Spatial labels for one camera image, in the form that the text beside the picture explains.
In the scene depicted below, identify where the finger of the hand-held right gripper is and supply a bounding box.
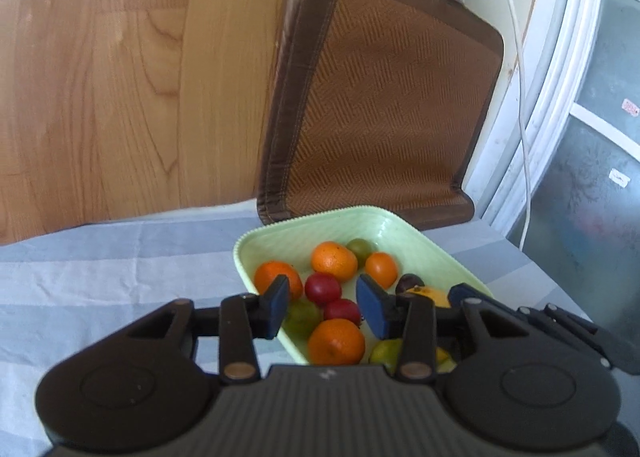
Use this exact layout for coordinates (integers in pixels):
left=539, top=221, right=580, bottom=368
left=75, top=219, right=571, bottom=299
left=448, top=283, right=616, bottom=372

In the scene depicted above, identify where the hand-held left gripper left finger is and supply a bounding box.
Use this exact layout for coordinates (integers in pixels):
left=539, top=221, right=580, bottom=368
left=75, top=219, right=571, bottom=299
left=120, top=274, right=292, bottom=384

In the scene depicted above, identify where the white window frame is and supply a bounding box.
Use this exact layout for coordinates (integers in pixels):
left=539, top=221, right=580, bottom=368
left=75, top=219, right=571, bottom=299
left=482, top=0, right=640, bottom=248

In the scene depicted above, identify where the orange tangerine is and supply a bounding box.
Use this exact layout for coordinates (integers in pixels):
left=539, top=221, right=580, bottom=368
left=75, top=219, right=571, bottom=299
left=254, top=261, right=304, bottom=302
left=311, top=241, right=359, bottom=282
left=307, top=318, right=366, bottom=366

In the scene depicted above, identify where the striped blue white cloth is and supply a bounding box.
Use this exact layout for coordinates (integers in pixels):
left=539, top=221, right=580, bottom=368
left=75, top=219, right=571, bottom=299
left=0, top=200, right=596, bottom=457

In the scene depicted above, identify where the green tomato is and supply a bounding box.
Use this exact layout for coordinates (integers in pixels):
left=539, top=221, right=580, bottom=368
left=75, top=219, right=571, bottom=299
left=369, top=338, right=405, bottom=374
left=284, top=299, right=323, bottom=340
left=346, top=238, right=377, bottom=263

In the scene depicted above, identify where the yellow orange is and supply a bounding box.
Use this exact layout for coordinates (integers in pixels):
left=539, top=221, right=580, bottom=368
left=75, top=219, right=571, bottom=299
left=400, top=286, right=458, bottom=374

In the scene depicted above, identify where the dark purple tomato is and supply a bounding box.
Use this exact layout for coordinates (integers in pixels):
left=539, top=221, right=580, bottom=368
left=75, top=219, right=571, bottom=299
left=396, top=273, right=426, bottom=295

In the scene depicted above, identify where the brown woven mat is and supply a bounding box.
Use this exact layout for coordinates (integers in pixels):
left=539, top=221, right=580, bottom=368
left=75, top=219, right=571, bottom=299
left=256, top=0, right=505, bottom=233

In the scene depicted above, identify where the light green plastic basket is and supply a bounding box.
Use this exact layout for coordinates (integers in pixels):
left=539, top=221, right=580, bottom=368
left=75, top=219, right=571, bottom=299
left=232, top=206, right=496, bottom=367

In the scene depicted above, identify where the orange tomato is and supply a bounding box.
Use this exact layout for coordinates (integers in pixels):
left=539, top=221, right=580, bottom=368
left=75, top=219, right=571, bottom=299
left=323, top=299, right=362, bottom=327
left=365, top=252, right=398, bottom=289

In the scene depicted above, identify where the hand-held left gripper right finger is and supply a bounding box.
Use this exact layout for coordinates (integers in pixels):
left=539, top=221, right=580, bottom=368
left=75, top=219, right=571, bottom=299
left=356, top=273, right=538, bottom=384

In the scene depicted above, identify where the red tomato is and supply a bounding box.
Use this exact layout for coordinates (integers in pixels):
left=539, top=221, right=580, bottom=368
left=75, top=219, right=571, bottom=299
left=305, top=272, right=343, bottom=307

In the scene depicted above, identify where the white cable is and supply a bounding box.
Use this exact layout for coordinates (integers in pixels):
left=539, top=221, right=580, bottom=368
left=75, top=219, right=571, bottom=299
left=495, top=0, right=532, bottom=250

